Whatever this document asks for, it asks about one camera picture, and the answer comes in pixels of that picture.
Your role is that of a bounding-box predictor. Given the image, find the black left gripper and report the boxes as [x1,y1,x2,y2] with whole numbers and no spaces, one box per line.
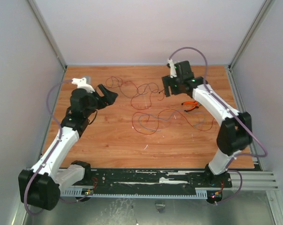
[84,84,118,117]

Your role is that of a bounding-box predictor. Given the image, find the long red wire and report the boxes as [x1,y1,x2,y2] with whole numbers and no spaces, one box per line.
[131,109,215,135]

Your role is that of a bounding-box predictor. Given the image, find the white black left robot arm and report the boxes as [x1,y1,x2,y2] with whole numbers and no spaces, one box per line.
[18,84,118,210]

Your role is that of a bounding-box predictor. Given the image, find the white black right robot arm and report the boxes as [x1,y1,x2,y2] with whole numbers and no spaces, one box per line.
[162,60,252,187]

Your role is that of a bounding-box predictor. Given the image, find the orange black needle-nose pliers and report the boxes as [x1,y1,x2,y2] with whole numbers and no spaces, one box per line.
[181,101,201,112]

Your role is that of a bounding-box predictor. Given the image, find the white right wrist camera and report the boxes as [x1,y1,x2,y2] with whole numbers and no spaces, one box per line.
[167,59,178,78]

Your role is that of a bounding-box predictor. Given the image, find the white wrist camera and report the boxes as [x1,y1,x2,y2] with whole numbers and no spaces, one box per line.
[71,76,95,93]
[167,59,178,78]

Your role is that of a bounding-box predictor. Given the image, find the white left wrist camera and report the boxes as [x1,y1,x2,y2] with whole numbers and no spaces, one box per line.
[71,76,95,93]

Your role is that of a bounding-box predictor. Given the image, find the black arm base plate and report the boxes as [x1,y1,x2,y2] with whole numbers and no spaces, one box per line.
[65,167,233,195]

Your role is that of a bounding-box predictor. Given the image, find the grey slotted cable duct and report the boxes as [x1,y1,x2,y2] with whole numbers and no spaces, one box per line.
[61,186,208,200]

